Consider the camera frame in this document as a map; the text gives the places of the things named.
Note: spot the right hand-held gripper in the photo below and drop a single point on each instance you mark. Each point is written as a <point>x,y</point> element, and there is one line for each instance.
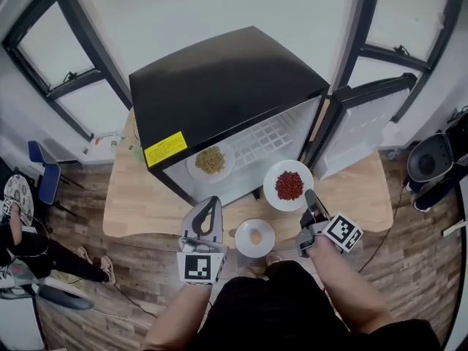
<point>343,232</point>

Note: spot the person's shoe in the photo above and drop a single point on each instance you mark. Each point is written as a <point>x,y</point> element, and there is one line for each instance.
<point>274,259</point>
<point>254,272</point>

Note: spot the person's right shoe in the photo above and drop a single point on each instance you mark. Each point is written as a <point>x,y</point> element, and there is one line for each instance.
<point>274,259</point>

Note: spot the white plate with egg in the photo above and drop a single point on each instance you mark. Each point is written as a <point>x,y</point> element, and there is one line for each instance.
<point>243,245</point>

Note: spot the white desk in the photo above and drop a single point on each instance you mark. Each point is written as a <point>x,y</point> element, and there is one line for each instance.
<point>455,229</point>

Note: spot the black framed window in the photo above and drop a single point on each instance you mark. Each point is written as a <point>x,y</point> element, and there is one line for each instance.
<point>55,46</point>
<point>402,20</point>

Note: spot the white plate with red beans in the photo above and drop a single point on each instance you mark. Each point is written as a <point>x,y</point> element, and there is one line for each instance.
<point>270,196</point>

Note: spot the white plate with yellow grains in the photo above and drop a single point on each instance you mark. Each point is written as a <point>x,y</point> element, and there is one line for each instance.
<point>226,170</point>

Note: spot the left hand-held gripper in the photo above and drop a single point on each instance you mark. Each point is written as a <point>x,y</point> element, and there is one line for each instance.
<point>199,265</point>

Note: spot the brown egg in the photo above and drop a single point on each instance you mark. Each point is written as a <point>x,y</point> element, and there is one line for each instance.
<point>256,237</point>

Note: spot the black mini fridge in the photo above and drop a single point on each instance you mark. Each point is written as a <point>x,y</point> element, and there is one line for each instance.
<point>219,86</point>

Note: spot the pale green cup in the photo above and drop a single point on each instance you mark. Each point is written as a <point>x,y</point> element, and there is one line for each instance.
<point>135,154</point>

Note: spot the person's left shoe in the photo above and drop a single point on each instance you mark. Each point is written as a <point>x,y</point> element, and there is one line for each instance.
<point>254,272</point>

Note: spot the floral cushion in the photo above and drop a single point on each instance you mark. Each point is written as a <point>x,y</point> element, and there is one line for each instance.
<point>20,196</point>

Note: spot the pile of red beans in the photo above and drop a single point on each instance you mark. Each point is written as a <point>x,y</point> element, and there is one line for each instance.
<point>289,185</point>

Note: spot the blue chair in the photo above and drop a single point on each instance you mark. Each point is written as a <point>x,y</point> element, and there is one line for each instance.
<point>49,181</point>

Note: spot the person's right forearm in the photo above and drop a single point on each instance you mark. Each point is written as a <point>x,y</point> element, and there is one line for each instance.
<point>351,287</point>

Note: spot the clear plastic bottle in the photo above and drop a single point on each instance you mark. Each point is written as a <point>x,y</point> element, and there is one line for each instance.
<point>392,155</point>

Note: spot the person's left forearm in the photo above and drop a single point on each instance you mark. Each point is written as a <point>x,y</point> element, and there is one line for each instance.
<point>179,316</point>

